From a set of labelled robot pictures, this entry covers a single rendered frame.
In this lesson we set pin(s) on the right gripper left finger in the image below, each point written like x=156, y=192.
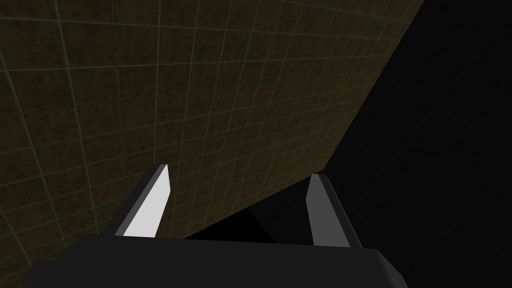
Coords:
x=147, y=208

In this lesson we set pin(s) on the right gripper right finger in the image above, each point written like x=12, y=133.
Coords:
x=327, y=216

